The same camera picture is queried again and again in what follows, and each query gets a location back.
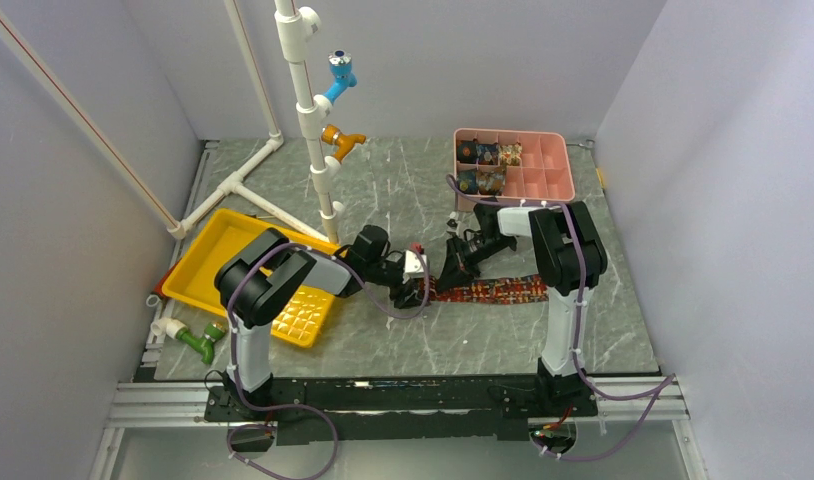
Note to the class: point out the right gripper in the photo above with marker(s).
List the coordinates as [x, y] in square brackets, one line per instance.
[455, 270]

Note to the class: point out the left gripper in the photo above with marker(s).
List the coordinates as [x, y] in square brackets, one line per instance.
[410, 297]

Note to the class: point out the multicolour patterned necktie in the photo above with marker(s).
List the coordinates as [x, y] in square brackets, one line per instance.
[499, 291]

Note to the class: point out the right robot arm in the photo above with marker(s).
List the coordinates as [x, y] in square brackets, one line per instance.
[569, 257]

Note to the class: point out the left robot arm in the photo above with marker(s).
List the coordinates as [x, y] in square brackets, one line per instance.
[258, 283]

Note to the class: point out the blue dotted rolled tie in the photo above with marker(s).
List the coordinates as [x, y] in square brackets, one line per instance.
[466, 182]

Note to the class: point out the brown patterned rolled tie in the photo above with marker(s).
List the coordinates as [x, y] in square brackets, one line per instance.
[491, 181]

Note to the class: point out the yellow plastic tray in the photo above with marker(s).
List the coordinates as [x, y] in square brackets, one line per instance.
[226, 233]

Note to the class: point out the dark rolled tie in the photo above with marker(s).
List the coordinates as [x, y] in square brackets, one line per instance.
[467, 152]

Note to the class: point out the gold floral rolled tie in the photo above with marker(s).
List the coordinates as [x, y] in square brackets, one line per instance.
[510, 154]

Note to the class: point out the pink divided organizer box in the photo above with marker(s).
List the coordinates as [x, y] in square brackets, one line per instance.
[545, 172]

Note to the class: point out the orange plastic faucet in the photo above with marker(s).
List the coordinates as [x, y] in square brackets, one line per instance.
[344, 143]

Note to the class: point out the green plastic faucet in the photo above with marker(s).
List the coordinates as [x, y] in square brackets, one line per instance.
[203, 345]

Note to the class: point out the white pipe with red stripe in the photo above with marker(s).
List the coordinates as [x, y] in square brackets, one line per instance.
[24, 52]

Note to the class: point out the blue plastic faucet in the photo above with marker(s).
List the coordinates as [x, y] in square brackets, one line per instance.
[341, 68]

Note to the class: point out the white PVC pipe stand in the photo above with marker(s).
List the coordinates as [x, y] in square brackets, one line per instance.
[296, 26]

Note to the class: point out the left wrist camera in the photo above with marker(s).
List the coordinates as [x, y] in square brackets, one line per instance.
[415, 264]

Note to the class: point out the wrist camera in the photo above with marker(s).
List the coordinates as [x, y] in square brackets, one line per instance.
[453, 224]
[415, 264]

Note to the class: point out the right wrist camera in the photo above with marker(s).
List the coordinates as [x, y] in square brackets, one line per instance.
[453, 224]

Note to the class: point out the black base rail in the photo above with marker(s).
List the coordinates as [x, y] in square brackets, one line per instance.
[505, 407]

